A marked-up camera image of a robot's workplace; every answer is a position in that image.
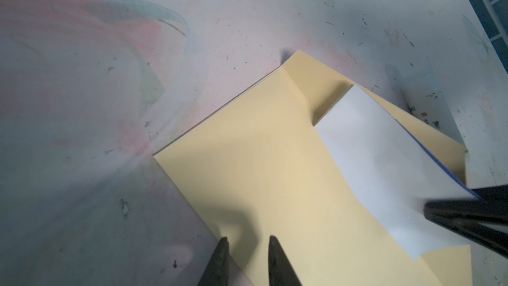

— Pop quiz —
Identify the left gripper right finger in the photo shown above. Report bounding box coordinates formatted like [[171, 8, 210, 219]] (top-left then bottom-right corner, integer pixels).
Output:
[[268, 235, 302, 286]]

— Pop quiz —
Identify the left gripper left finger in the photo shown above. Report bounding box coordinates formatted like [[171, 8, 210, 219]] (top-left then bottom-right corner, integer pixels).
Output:
[[198, 237, 230, 286]]

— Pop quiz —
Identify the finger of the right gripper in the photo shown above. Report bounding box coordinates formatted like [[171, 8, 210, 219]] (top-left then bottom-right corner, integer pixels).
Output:
[[470, 184, 508, 259], [423, 200, 507, 226]]

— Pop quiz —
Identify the yellow envelope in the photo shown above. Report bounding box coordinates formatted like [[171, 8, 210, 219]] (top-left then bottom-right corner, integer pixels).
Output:
[[156, 51, 472, 285]]

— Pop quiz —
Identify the white letter blue border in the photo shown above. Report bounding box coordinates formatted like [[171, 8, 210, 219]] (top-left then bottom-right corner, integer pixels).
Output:
[[315, 86, 479, 259]]

